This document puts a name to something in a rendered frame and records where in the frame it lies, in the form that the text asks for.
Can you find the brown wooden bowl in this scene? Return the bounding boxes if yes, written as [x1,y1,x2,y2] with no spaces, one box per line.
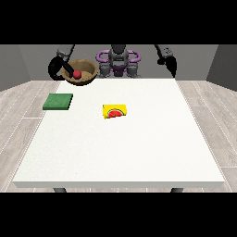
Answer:
[60,58,100,87]

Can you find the green square pad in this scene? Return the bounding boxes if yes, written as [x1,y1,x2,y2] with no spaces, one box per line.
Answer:
[42,93,74,111]

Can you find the grey robot trunk purple rings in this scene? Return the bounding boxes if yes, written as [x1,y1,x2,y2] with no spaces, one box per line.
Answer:
[95,44,143,79]

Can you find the yellow cup with melon print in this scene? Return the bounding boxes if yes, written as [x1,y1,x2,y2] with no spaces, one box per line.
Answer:
[102,104,129,120]

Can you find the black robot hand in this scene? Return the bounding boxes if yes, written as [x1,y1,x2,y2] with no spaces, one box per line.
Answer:
[47,56,75,82]
[156,55,179,79]

